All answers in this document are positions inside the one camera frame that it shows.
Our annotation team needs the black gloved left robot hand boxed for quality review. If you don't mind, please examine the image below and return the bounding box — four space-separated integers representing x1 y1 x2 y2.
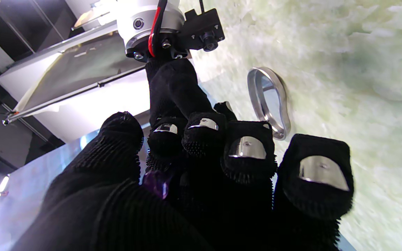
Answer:
11 112 355 251

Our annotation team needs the kidney-shaped steel tray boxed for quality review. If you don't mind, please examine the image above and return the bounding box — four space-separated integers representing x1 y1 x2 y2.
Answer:
247 67 291 140

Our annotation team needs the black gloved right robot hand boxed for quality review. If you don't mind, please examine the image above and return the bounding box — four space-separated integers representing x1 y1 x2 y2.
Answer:
144 58 238 128

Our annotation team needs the black backdrop frame pole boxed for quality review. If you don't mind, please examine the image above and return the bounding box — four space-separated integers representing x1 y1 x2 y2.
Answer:
1 64 147 126

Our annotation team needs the red right wrist cable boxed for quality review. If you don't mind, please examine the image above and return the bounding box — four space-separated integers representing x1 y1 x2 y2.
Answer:
148 0 168 58

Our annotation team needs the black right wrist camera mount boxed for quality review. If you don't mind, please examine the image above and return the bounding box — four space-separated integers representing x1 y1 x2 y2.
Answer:
178 9 226 53

